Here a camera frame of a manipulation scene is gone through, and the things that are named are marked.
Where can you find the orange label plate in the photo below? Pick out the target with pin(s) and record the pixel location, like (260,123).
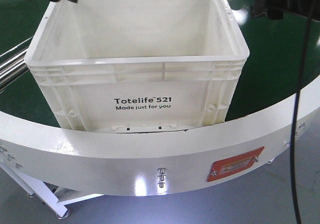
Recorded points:
(227,167)

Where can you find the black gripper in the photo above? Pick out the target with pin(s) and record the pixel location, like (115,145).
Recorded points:
(275,9)

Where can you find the white curved conveyor rim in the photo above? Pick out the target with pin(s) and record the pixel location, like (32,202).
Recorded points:
(125,133)

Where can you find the white conveyor support leg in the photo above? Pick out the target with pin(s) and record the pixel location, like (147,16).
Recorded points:
(55,200)

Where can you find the metal conveyor guide rails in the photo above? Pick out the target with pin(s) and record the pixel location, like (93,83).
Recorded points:
(12,64)

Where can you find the white plastic tote box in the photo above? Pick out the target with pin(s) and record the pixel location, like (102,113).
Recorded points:
(118,66)

